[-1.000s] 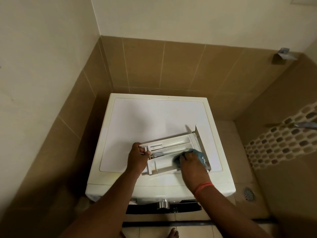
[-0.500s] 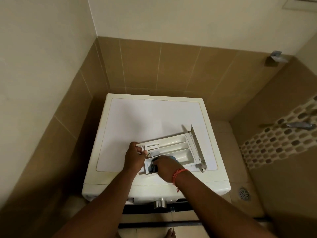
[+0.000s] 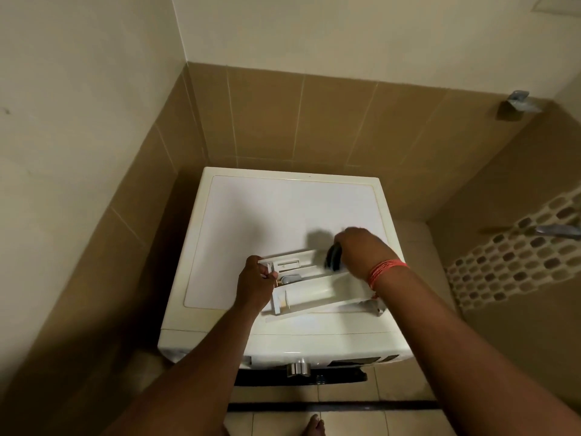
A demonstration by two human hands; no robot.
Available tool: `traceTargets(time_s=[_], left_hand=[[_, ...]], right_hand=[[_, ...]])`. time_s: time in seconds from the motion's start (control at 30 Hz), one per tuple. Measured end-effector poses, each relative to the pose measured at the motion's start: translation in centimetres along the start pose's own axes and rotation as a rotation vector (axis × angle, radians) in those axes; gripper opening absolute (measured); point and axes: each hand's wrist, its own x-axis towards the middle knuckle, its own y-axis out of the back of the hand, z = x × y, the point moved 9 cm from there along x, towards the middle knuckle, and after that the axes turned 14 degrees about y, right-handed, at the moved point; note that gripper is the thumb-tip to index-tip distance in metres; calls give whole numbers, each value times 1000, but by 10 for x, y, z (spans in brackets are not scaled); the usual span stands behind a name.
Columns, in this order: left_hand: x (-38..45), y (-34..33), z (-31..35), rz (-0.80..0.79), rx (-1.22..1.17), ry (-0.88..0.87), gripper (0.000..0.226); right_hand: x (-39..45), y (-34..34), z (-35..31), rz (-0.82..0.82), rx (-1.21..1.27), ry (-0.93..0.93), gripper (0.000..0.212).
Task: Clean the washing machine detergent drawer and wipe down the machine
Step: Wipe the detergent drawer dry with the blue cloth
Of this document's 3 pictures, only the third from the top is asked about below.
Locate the red thread wristband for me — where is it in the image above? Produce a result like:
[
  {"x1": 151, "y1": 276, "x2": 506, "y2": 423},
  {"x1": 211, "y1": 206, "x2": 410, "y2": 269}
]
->
[{"x1": 366, "y1": 259, "x2": 410, "y2": 299}]

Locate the white washing machine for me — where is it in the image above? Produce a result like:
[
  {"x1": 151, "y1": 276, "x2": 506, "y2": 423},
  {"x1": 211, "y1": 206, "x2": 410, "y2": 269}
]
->
[{"x1": 157, "y1": 167, "x2": 415, "y2": 388}]

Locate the person's right hand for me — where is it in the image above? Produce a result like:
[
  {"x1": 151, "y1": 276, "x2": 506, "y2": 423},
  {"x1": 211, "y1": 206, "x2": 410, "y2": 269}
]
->
[{"x1": 333, "y1": 226, "x2": 401, "y2": 286}]

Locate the person's left hand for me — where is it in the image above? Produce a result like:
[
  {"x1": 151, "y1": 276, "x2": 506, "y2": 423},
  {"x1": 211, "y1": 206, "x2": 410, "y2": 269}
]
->
[{"x1": 234, "y1": 255, "x2": 279, "y2": 315}]

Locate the person's left forearm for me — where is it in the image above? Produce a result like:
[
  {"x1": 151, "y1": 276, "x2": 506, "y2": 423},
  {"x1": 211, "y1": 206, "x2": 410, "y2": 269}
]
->
[{"x1": 102, "y1": 303, "x2": 266, "y2": 436}]

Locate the person's right foot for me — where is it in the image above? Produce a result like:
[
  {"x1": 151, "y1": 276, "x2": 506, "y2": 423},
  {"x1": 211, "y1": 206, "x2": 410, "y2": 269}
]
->
[{"x1": 301, "y1": 413, "x2": 327, "y2": 436}]

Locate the chrome wall hook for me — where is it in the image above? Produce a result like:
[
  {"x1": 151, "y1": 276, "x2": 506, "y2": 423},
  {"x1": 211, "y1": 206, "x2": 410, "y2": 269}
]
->
[{"x1": 496, "y1": 90, "x2": 543, "y2": 122}]

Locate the person's right forearm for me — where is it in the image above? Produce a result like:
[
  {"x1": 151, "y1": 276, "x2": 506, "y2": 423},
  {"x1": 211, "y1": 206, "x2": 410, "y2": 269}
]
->
[{"x1": 372, "y1": 265, "x2": 581, "y2": 436}]

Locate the blue cloth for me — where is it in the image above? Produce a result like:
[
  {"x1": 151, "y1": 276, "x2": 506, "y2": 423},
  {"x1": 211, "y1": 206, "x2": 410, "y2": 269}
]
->
[{"x1": 324, "y1": 242, "x2": 347, "y2": 273}]

